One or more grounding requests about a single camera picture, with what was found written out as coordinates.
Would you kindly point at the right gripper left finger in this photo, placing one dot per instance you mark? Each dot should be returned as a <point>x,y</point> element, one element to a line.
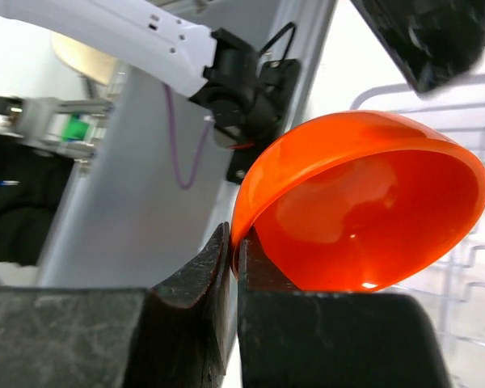
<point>175,334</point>

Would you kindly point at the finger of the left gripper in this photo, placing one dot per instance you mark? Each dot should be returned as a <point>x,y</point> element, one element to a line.
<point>431,42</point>

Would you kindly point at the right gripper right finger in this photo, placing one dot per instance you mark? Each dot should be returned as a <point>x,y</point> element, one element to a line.
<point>292,338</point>

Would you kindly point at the orange bowl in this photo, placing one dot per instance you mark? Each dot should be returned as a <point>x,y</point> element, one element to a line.
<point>359,200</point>

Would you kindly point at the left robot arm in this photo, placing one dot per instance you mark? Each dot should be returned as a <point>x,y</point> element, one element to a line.
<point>214,69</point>

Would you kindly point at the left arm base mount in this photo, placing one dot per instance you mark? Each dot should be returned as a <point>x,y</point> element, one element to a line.
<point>276,85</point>

